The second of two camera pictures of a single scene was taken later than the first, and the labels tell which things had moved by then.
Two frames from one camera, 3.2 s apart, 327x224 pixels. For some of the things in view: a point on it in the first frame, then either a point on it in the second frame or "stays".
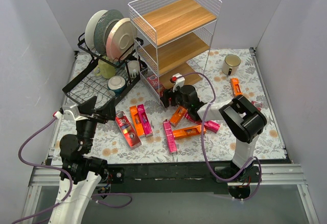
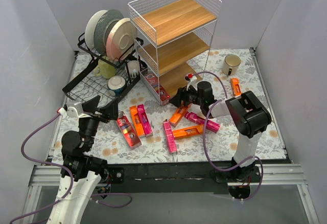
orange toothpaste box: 138,120 stays
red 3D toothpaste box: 128,130 stays
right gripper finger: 165,98 -> 181,95
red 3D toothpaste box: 154,80 stays
